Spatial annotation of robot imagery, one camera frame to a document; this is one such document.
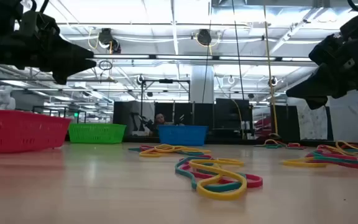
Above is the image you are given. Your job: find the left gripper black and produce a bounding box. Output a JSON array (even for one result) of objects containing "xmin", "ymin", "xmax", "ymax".
[{"xmin": 1, "ymin": 29, "xmax": 97, "ymax": 85}]

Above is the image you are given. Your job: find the white patterned curtain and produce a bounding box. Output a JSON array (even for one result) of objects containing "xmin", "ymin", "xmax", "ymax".
[{"xmin": 298, "ymin": 105, "xmax": 329, "ymax": 141}]

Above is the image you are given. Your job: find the grey curtain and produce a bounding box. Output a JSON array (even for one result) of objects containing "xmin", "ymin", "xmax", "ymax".
[{"xmin": 329, "ymin": 93, "xmax": 358, "ymax": 144}]

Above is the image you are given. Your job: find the black partition panel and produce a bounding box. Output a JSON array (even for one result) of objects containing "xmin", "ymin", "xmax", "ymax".
[
  {"xmin": 270, "ymin": 105, "xmax": 301, "ymax": 141},
  {"xmin": 154, "ymin": 102, "xmax": 214, "ymax": 128},
  {"xmin": 214, "ymin": 98, "xmax": 254, "ymax": 139}
]

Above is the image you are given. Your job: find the black metal railing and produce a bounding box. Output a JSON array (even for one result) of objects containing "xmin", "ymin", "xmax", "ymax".
[{"xmin": 32, "ymin": 105, "xmax": 87, "ymax": 124}]

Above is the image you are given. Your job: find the red tool cart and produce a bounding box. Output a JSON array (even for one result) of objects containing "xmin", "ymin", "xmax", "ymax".
[{"xmin": 255, "ymin": 116, "xmax": 273, "ymax": 139}]

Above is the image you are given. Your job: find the dark grey partition panel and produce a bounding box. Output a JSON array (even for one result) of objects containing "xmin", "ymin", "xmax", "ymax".
[{"xmin": 112, "ymin": 100, "xmax": 155, "ymax": 135}]

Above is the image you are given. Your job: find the green plastic basket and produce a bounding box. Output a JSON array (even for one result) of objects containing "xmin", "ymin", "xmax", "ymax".
[{"xmin": 68, "ymin": 123, "xmax": 127, "ymax": 145}]

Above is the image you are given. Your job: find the red plastic basket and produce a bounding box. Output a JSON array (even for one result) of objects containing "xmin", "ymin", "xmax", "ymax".
[{"xmin": 0, "ymin": 109, "xmax": 72, "ymax": 154}]

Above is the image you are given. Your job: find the person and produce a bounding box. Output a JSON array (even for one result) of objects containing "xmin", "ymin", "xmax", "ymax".
[{"xmin": 150, "ymin": 113, "xmax": 175, "ymax": 131}]

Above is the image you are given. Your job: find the long ceiling light strip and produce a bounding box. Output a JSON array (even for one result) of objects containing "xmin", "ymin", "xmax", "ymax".
[{"xmin": 91, "ymin": 54, "xmax": 319, "ymax": 62}]

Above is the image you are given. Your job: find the white building column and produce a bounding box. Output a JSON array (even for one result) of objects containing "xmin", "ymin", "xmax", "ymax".
[{"xmin": 190, "ymin": 64, "xmax": 215, "ymax": 105}]

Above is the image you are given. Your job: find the blue plastic basket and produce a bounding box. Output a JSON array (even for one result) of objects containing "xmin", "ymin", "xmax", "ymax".
[{"xmin": 158, "ymin": 124, "xmax": 209, "ymax": 147}]

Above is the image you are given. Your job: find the black ceiling cable reel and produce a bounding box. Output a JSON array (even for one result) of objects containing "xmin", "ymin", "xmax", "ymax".
[
  {"xmin": 98, "ymin": 27, "xmax": 122, "ymax": 54},
  {"xmin": 196, "ymin": 28, "xmax": 213, "ymax": 47}
]

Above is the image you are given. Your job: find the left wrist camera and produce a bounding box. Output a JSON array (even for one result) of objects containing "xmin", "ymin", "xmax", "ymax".
[{"xmin": 19, "ymin": 9, "xmax": 60, "ymax": 39}]

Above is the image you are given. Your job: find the yellow hanging cable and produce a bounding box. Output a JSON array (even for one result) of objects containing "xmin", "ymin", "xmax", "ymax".
[{"xmin": 262, "ymin": 0, "xmax": 280, "ymax": 135}]

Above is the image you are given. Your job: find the curved yellow background cable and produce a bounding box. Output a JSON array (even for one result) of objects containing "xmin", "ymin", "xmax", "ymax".
[{"xmin": 231, "ymin": 98, "xmax": 244, "ymax": 139}]

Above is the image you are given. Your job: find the black hanging cable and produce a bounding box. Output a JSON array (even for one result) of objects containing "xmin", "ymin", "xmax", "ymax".
[
  {"xmin": 202, "ymin": 18, "xmax": 213, "ymax": 104},
  {"xmin": 231, "ymin": 0, "xmax": 246, "ymax": 101}
]

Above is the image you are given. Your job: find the black metal gantry frame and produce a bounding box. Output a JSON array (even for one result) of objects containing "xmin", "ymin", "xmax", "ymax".
[{"xmin": 139, "ymin": 78, "xmax": 191, "ymax": 131}]

